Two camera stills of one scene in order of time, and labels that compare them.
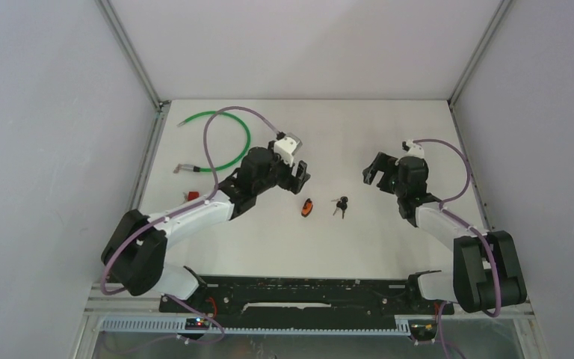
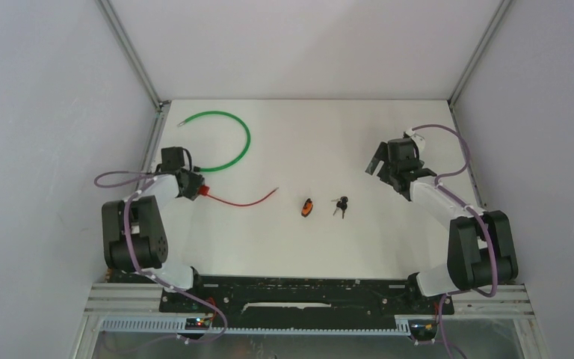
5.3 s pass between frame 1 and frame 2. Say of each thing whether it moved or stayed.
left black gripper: moved
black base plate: stayed
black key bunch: stayed
